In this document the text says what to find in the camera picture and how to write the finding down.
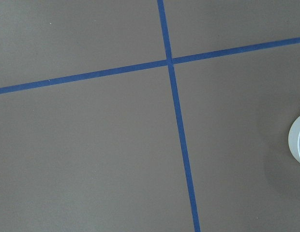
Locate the white plate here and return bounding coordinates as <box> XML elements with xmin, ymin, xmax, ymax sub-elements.
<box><xmin>288</xmin><ymin>116</ymin><xmax>300</xmax><ymax>163</ymax></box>

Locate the crosswise blue tape strip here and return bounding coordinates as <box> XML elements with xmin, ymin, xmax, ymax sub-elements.
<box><xmin>0</xmin><ymin>37</ymin><xmax>300</xmax><ymax>94</ymax></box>

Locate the long blue tape strip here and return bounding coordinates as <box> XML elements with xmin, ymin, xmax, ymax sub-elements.
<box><xmin>157</xmin><ymin>0</ymin><xmax>201</xmax><ymax>232</ymax></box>

